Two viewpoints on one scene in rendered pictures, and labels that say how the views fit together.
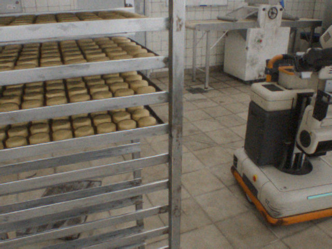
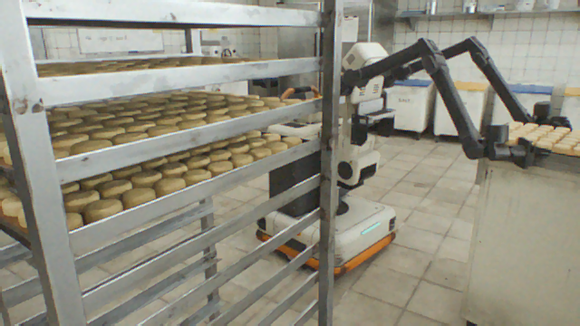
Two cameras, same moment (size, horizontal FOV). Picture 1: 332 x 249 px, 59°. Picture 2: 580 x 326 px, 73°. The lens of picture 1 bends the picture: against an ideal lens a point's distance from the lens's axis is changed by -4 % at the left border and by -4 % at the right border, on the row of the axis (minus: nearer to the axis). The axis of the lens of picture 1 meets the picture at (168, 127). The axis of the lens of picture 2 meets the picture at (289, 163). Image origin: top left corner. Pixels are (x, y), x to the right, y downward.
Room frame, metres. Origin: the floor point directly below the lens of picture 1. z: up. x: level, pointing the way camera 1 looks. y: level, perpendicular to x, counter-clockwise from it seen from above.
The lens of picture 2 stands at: (0.04, 0.54, 1.28)
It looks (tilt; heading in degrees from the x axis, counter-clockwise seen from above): 18 degrees down; 327
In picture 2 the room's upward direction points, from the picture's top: straight up
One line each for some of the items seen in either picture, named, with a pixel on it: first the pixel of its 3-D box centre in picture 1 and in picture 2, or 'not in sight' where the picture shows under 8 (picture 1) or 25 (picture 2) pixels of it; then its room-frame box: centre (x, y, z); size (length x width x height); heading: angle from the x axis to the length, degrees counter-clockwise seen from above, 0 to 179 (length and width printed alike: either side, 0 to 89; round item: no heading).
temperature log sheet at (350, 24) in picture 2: not in sight; (349, 29); (3.94, -2.91, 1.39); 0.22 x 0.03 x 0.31; 24
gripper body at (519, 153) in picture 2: not in sight; (516, 152); (0.70, -0.83, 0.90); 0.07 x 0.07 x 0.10; 57
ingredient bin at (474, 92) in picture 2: not in sight; (460, 111); (2.95, -3.96, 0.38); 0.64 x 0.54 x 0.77; 115
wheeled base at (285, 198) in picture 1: (288, 178); (325, 224); (1.78, -0.86, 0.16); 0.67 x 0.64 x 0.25; 12
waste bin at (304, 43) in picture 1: (312, 50); (268, 97); (5.77, -2.78, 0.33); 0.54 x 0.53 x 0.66; 24
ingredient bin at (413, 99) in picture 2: not in sight; (410, 107); (3.55, -3.70, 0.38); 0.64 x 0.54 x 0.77; 116
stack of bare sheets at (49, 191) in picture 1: (63, 205); not in sight; (1.66, 0.74, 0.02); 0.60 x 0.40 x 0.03; 176
